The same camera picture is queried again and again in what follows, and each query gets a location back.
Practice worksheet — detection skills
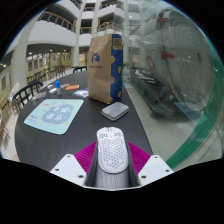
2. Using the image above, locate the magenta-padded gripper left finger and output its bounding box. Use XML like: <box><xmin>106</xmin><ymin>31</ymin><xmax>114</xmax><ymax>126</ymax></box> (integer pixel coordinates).
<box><xmin>49</xmin><ymin>141</ymin><xmax>100</xmax><ymax>188</ymax></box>

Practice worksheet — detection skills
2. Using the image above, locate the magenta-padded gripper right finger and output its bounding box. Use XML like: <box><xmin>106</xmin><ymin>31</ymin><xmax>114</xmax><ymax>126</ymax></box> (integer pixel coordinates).
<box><xmin>125</xmin><ymin>142</ymin><xmax>175</xmax><ymax>188</ymax></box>

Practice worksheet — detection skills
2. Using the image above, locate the white perforated computer mouse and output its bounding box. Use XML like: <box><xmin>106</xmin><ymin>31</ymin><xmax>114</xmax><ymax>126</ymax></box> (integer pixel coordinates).
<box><xmin>96</xmin><ymin>126</ymin><xmax>129</xmax><ymax>175</ymax></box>

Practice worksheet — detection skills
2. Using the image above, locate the light green printed mouse pad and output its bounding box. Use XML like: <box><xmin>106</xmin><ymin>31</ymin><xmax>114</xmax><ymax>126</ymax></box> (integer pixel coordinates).
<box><xmin>23</xmin><ymin>98</ymin><xmax>85</xmax><ymax>136</ymax></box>

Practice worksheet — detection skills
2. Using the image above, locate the small grey flat case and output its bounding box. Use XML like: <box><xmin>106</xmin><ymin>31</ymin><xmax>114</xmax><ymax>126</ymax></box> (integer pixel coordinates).
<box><xmin>100</xmin><ymin>101</ymin><xmax>130</xmax><ymax>122</ymax></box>

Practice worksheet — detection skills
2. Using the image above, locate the white and blue plastic packet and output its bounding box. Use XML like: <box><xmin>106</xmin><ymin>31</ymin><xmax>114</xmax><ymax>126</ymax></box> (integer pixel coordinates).
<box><xmin>72</xmin><ymin>87</ymin><xmax>90</xmax><ymax>99</ymax></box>

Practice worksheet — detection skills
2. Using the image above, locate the orange flat packet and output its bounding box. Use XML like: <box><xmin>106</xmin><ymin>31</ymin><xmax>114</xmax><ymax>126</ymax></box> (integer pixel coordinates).
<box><xmin>64</xmin><ymin>84</ymin><xmax>81</xmax><ymax>91</ymax></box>

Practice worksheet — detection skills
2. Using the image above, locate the black spindle-back chair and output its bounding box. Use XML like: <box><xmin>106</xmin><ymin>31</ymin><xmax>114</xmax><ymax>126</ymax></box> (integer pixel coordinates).
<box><xmin>11</xmin><ymin>79</ymin><xmax>44</xmax><ymax>113</ymax></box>
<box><xmin>72</xmin><ymin>65</ymin><xmax>88</xmax><ymax>74</ymax></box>

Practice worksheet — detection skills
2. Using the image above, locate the white lattice chair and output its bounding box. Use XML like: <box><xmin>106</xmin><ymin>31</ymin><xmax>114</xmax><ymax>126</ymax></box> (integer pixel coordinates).
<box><xmin>8</xmin><ymin>82</ymin><xmax>22</xmax><ymax>101</ymax></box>

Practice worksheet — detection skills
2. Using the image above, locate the group of black chairs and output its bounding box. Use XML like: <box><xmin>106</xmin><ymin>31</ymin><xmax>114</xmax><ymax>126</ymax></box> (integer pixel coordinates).
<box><xmin>26</xmin><ymin>64</ymin><xmax>68</xmax><ymax>84</ymax></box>

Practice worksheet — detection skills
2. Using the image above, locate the brown paper bag blue print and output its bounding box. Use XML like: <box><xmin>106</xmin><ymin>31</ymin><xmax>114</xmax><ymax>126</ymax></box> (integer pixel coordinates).
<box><xmin>86</xmin><ymin>28</ymin><xmax>124</xmax><ymax>105</ymax></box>

